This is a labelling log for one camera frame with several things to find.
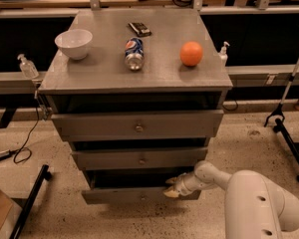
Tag grey drawer cabinet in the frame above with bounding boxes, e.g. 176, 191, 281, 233
38, 7, 234, 194

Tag black stand leg left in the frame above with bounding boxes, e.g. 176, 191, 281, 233
9, 164, 52, 239

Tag grey drawer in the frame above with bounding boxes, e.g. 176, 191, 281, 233
82, 166, 193, 204
52, 110, 223, 141
72, 147, 207, 170

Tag clear sanitizer bottle left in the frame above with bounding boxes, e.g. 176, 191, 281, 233
17, 54, 39, 79

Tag grey middle drawer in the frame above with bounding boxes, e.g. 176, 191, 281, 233
72, 147, 207, 170

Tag grey reacher pole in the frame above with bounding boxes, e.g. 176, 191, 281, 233
264, 57, 299, 127

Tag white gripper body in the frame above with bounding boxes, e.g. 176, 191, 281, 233
173, 172, 203, 196

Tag white bowl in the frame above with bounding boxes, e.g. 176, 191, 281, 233
55, 29, 93, 60

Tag black power adapter cable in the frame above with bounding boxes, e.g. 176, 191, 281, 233
0, 107, 42, 165

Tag black wheeled stand right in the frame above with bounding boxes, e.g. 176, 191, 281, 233
273, 119, 299, 182

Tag grey bottom drawer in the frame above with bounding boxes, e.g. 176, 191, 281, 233
82, 166, 193, 204

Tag cardboard box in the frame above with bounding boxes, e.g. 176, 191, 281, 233
0, 190, 14, 239

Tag dark snack packet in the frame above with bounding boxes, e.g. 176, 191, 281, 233
129, 23, 151, 37

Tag blue pepsi can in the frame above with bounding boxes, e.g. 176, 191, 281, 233
125, 37, 145, 71

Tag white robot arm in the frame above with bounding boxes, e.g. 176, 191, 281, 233
163, 160, 299, 239

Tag orange fruit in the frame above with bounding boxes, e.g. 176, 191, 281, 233
179, 42, 203, 67

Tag grey top drawer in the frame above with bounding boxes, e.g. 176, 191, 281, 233
52, 110, 223, 141

